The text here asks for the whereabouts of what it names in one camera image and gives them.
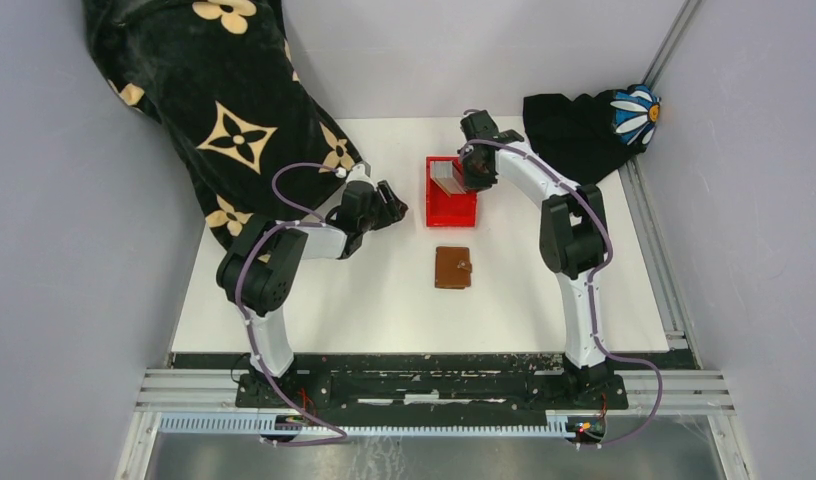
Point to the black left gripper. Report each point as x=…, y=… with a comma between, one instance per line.
x=394, y=209

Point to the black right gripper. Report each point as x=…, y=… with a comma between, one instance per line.
x=477, y=183

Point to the red plastic bin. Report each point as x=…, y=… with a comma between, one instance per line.
x=443, y=211

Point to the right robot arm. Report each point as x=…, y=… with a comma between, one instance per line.
x=573, y=237

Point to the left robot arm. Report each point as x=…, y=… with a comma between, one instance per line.
x=258, y=271

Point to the black cloth with daisy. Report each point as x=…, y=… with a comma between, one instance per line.
x=591, y=136

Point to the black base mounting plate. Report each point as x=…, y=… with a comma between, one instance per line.
x=419, y=390

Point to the black blanket with beige flowers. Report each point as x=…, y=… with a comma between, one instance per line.
x=218, y=77

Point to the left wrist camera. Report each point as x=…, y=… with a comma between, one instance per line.
x=360, y=172

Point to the aluminium rail frame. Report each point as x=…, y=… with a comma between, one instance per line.
x=689, y=409

